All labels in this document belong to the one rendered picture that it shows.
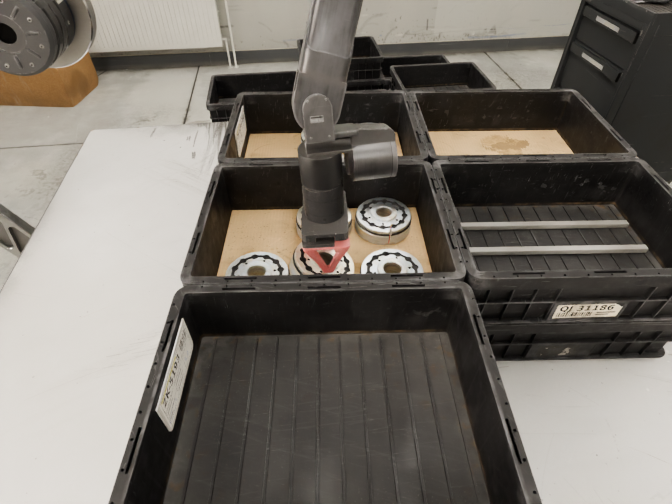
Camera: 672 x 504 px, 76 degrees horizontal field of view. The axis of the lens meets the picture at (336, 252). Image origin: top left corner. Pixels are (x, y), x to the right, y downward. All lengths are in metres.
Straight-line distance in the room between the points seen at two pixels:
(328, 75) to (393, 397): 0.41
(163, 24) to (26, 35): 2.88
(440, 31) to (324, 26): 3.56
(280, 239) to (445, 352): 0.36
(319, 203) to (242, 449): 0.33
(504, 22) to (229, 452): 4.01
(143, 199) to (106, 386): 0.52
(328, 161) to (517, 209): 0.49
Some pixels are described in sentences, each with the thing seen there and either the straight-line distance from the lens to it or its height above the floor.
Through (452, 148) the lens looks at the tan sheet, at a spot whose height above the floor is 0.83.
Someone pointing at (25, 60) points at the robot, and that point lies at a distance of 0.96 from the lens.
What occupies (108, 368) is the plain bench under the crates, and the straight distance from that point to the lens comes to 0.87.
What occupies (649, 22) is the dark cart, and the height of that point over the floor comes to 0.87.
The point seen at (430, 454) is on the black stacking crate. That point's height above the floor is 0.83.
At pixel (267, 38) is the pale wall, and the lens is 3.85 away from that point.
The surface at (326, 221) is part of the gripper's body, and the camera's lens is 0.60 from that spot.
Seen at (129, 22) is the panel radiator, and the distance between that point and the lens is 3.84.
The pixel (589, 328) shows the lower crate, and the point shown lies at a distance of 0.80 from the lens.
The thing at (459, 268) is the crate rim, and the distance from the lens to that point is 0.63.
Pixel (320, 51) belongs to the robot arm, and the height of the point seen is 1.19.
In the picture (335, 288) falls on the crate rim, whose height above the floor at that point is 0.93.
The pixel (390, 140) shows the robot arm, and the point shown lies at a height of 1.09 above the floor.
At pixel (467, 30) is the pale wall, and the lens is 4.16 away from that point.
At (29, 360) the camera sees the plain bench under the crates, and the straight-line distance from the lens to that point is 0.96.
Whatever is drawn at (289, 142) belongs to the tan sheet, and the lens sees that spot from 1.08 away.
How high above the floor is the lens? 1.37
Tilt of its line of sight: 45 degrees down
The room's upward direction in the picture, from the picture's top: straight up
